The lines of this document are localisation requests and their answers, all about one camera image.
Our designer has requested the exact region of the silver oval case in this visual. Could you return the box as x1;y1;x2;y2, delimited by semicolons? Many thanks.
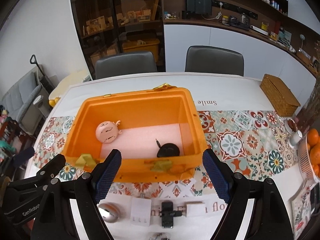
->
98;203;120;223

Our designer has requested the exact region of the pink round doll toy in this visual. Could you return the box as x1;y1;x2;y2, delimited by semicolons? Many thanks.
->
95;120;121;144

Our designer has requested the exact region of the white power adapter cube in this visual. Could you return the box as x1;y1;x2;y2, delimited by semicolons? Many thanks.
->
185;202;206;217

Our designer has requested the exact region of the astronaut keychain with keys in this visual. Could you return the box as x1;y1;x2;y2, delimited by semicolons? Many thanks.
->
148;232;170;240

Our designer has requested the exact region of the patterned tile table runner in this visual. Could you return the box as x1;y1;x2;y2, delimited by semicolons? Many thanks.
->
34;108;302;198

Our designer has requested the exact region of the white basket of oranges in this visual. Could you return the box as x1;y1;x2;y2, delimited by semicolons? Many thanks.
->
298;128;319;184

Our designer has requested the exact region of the white small cup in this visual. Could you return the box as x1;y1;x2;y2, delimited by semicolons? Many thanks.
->
289;130;303;148

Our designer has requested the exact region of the orange plastic storage crate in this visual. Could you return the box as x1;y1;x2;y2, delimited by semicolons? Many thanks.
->
62;84;207;183

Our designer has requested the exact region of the grey sofa armchair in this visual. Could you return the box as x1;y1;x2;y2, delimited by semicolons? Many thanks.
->
1;69;49;135

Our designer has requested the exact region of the cream yellow stool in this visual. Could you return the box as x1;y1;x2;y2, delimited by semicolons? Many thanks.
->
49;70;91;107

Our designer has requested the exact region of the woven wicker tissue box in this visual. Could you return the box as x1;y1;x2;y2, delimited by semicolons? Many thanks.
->
260;74;300;117

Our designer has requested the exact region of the left grey dining chair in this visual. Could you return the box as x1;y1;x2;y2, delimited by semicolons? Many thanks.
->
95;51;157;79

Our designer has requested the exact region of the grey dining chair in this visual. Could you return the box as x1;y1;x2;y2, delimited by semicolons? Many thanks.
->
95;51;157;79
185;46;244;76

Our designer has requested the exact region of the right grey dining chair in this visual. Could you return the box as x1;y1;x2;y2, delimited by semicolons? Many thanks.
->
185;46;244;76

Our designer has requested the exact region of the dark wooden shelf cabinet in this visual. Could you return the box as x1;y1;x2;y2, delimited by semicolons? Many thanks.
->
71;0;165;77

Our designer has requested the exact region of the black coffee machine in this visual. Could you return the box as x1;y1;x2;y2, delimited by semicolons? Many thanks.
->
186;0;212;15

